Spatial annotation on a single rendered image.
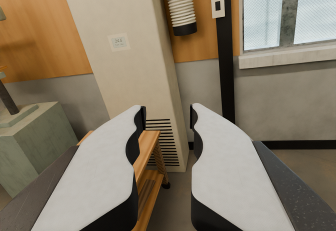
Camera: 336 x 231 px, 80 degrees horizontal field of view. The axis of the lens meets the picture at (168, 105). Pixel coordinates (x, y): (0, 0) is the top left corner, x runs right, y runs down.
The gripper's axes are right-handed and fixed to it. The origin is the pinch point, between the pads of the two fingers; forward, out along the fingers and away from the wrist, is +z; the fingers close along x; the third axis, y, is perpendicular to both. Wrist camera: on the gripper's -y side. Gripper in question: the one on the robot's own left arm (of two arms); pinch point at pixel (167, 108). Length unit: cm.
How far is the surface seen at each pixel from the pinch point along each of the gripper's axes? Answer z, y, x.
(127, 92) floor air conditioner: 118, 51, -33
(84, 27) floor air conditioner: 121, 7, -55
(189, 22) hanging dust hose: 121, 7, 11
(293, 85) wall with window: 126, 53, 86
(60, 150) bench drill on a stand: 120, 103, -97
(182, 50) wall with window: 139, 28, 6
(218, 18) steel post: 127, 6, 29
